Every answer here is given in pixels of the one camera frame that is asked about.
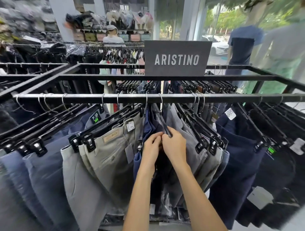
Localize person's right hand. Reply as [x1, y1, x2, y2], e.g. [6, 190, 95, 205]
[160, 127, 189, 167]

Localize person's left hand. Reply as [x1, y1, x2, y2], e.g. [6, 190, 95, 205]
[140, 132, 165, 173]

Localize black clip trouser hanger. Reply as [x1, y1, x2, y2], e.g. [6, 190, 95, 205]
[152, 93, 173, 138]

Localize person's left forearm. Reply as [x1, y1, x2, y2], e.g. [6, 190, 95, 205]
[122, 165, 158, 231]

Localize person's right forearm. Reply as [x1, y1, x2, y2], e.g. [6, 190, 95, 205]
[170, 163, 229, 231]

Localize royal blue trousers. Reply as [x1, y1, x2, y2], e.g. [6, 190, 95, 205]
[133, 107, 158, 181]

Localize grey paper hang tag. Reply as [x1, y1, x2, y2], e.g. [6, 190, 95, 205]
[125, 144, 135, 165]

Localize row of black hangers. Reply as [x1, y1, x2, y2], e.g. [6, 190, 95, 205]
[174, 93, 305, 154]
[0, 93, 149, 157]
[115, 80, 239, 94]

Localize khaki grey trousers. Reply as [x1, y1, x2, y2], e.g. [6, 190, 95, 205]
[79, 111, 146, 215]

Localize black and green size tag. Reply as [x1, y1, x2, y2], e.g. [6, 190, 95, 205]
[91, 110, 102, 123]

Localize white price tag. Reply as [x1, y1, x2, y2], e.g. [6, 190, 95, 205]
[225, 108, 236, 121]

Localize navy trousers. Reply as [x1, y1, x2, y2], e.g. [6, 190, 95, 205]
[208, 111, 268, 230]

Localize dark grey brand sign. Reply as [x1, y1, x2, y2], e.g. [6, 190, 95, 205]
[144, 40, 213, 77]

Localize black metal clothes rack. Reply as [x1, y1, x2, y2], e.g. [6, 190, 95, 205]
[0, 62, 305, 106]

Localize rack of colourful hanging clothes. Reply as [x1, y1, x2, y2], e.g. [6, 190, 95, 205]
[67, 42, 146, 96]

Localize light grey trousers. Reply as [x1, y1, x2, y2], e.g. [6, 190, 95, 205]
[60, 145, 112, 231]

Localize white car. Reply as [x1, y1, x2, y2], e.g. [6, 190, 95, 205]
[202, 35, 230, 57]

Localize large white hang tag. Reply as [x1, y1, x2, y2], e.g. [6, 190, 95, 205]
[246, 186, 274, 210]

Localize blue-grey trousers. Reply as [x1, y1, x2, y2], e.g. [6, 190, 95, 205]
[23, 114, 96, 231]

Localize group of black hanging trousers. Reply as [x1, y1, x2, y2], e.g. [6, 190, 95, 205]
[238, 102, 305, 229]

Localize shelf of handbags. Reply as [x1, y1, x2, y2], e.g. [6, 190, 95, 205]
[65, 10, 154, 42]

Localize green trees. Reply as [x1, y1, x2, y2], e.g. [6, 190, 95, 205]
[204, 0, 305, 32]

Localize rack of black hanging garments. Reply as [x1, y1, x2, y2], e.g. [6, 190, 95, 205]
[0, 42, 70, 76]

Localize slate blue trousers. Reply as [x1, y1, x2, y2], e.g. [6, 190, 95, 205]
[0, 151, 48, 231]

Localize wall of folded clothes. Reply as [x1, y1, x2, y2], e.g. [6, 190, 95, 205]
[0, 0, 61, 43]

